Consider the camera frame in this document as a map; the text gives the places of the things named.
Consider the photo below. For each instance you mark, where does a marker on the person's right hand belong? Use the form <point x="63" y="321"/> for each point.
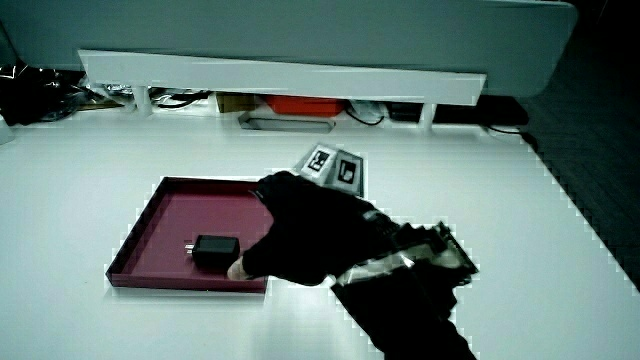
<point x="310" y="235"/>

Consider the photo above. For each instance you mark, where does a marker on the black charger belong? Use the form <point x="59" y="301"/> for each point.
<point x="216" y="250"/>

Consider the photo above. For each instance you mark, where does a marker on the maroon square plate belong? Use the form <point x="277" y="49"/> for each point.
<point x="170" y="235"/>

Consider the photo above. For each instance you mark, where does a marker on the grey flat tray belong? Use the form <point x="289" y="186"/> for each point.
<point x="285" y="123"/>

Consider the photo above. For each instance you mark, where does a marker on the orange box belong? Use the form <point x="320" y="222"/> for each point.
<point x="305" y="105"/>

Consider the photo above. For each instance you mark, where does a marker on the white plastic bag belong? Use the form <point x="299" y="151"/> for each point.
<point x="367" y="109"/>

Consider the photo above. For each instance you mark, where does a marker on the brown cardboard box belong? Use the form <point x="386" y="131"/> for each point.
<point x="235" y="102"/>

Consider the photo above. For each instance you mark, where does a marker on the white desk shelf riser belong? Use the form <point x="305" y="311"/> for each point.
<point x="280" y="77"/>

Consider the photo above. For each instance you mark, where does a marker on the large white panel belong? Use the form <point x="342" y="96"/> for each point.
<point x="300" y="30"/>

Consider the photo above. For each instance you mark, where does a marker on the black plastic bag pile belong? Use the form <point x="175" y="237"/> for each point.
<point x="35" y="95"/>

